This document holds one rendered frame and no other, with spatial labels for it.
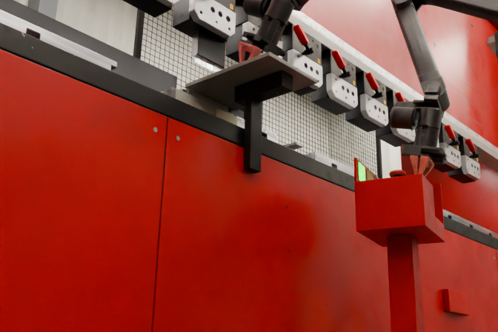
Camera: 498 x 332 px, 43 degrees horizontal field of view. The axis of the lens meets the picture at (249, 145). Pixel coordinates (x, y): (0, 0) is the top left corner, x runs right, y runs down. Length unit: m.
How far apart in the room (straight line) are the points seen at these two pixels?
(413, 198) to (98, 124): 0.72
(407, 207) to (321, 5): 0.88
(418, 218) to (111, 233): 0.68
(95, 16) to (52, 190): 6.35
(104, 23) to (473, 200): 5.03
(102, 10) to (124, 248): 6.46
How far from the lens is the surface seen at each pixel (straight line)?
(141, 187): 1.22
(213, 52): 1.68
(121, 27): 7.64
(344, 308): 1.69
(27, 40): 1.16
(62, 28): 2.06
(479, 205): 3.52
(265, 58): 1.41
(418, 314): 1.53
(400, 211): 1.49
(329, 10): 2.18
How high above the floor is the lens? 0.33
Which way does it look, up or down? 20 degrees up
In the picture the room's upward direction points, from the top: 1 degrees clockwise
